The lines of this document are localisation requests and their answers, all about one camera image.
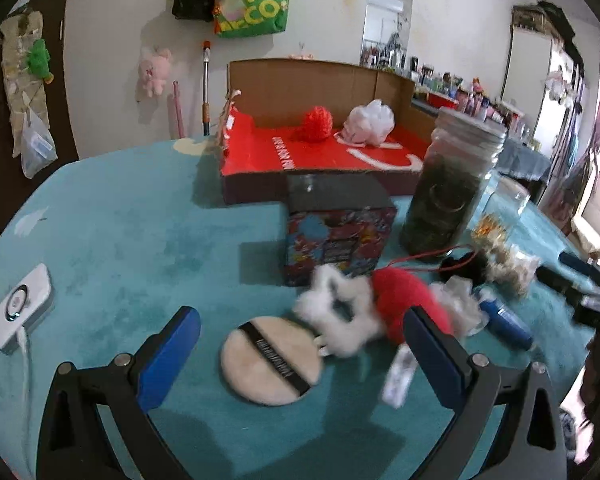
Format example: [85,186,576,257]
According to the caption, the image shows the white fluffy flower scrunchie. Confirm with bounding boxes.
[294,264,386,358]

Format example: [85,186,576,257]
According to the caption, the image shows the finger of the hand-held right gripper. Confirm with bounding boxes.
[557,252,600,286]
[535,265,588,306]

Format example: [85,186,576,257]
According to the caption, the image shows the blue white cloth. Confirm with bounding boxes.
[477,297,536,353]

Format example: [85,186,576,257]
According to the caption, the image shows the clear plastic bag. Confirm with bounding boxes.
[20,107,59,179]

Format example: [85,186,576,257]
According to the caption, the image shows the wall mirror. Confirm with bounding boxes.
[362,0,416,68]

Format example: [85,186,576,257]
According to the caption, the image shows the white mesh bath pouf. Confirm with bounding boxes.
[341,99,396,147]

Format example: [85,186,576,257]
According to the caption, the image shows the small clear glass jar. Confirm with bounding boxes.
[480,175,531,218]

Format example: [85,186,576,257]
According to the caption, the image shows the row of cosmetic bottles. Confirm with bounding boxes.
[360,45,531,141]

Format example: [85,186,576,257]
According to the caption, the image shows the white charger with ring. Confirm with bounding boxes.
[0,262,56,351]

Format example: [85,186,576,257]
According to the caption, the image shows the beige braided rope scrunchie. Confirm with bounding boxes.
[485,242,543,298]

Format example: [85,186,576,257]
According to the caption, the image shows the red knitted ball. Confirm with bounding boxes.
[294,106,333,145]

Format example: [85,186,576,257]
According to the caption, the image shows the pink stick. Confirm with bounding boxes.
[172,81,186,140]

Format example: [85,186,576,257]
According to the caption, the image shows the green plush toy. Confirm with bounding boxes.
[26,39,55,83]

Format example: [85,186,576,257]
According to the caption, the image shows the red plush heart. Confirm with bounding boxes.
[372,266,453,408]

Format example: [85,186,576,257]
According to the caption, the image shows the teal fleece tablecloth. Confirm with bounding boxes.
[0,137,600,480]

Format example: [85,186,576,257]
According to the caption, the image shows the mop pole orange grip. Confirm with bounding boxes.
[201,40,213,137]

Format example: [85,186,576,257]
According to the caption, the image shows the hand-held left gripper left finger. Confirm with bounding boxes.
[36,305,202,480]

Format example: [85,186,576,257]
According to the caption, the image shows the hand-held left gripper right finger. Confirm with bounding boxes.
[402,305,568,480]

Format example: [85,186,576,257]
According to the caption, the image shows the beige hanging organiser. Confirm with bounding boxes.
[0,12,51,158]

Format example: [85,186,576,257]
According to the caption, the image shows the large glass jar dark contents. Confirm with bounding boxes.
[399,107,507,261]

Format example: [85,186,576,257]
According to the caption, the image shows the side table grey cloth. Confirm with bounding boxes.
[497,135,553,196]

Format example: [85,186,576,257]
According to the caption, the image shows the black fluffy hair tie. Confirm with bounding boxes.
[439,252,488,281]

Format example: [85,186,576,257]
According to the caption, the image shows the cardboard box red inside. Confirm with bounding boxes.
[219,58,443,206]

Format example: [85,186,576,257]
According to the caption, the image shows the round beige powder puff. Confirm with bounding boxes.
[219,314,325,407]

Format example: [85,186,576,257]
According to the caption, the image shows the gold shiny ornament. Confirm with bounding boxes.
[471,214,508,243]

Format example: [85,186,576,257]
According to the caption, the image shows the small colourful box black lid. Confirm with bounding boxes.
[282,172,398,288]

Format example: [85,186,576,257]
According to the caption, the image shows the white wardrobe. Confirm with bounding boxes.
[500,5,588,171]

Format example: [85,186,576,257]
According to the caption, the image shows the pink plush toy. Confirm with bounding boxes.
[137,47,174,98]

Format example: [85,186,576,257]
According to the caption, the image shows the red container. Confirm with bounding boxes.
[427,91,461,110]

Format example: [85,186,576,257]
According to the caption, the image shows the white charger cable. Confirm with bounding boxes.
[15,327,36,411]

